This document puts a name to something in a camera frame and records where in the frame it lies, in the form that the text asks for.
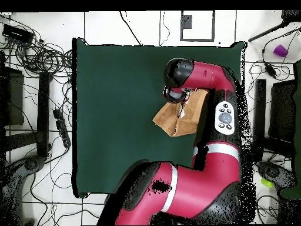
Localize tan terry towel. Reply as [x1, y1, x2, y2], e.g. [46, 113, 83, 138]
[152, 88, 210, 137]

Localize black flat box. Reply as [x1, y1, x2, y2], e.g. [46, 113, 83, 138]
[268, 79, 297, 142]
[0, 67, 25, 127]

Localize dark green table cloth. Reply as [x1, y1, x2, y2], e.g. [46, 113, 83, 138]
[71, 37, 246, 198]

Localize black power strip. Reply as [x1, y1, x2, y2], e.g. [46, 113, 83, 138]
[52, 108, 72, 148]

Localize black stand bar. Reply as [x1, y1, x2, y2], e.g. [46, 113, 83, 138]
[4, 71, 51, 159]
[252, 78, 295, 162]

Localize dark grey square plate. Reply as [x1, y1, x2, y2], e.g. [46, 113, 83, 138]
[180, 15, 193, 29]

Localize lime green object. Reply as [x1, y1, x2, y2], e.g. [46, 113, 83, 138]
[260, 177, 275, 189]

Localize black power adapter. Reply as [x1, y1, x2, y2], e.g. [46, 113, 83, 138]
[264, 62, 279, 79]

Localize dark green hanging cloth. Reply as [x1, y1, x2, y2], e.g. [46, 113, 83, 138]
[279, 59, 301, 201]

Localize black tripod rod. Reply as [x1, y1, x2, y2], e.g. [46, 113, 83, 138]
[248, 9, 301, 43]

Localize purple cup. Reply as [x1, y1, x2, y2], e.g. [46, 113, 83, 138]
[273, 44, 289, 58]

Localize black electronics box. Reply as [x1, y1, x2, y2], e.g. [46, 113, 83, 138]
[1, 23, 35, 45]

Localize grey square frame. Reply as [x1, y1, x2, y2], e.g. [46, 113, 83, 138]
[179, 10, 216, 42]

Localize tangled black cables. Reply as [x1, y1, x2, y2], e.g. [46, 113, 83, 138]
[0, 14, 73, 78]

